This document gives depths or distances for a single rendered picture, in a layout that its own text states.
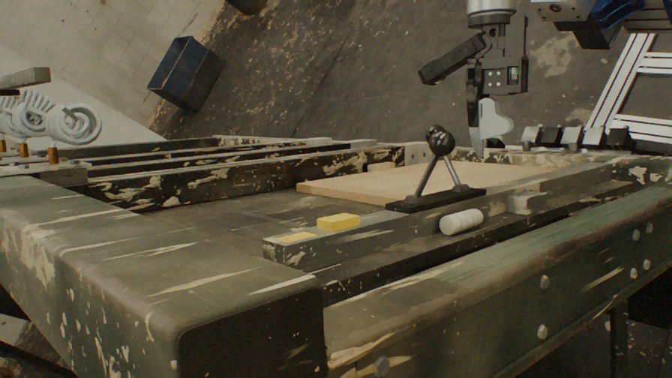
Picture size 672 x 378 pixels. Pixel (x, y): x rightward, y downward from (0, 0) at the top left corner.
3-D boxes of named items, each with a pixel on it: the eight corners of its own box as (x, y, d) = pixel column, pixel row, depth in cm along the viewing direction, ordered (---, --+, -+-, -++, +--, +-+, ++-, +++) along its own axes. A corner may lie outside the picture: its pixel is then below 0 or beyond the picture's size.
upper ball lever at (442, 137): (427, 212, 80) (465, 137, 73) (412, 217, 78) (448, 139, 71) (411, 198, 82) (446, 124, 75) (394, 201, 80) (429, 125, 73)
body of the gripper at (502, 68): (520, 97, 76) (522, 10, 74) (461, 99, 80) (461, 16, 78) (528, 97, 83) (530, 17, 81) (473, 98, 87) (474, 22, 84)
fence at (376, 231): (611, 180, 124) (612, 163, 123) (287, 278, 61) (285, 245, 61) (589, 178, 127) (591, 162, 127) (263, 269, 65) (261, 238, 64)
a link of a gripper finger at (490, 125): (507, 159, 79) (508, 97, 77) (468, 158, 82) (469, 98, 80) (511, 157, 82) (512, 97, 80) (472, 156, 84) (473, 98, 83)
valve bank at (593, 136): (667, 151, 149) (645, 107, 133) (655, 196, 146) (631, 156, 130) (508, 145, 186) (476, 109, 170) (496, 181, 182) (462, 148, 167)
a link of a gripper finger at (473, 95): (476, 127, 79) (477, 67, 77) (466, 127, 80) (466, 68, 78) (483, 126, 83) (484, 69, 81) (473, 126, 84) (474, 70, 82)
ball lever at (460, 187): (478, 190, 87) (445, 119, 90) (465, 193, 84) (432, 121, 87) (462, 199, 90) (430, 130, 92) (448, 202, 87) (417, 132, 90)
